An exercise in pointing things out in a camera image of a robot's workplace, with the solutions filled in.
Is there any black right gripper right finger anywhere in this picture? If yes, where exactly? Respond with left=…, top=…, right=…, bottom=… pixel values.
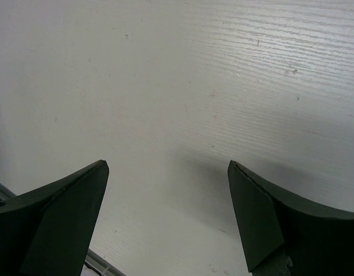
left=228, top=161, right=354, bottom=275

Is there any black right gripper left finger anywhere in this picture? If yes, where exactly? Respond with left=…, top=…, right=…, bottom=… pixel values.
left=0, top=160, right=109, bottom=275

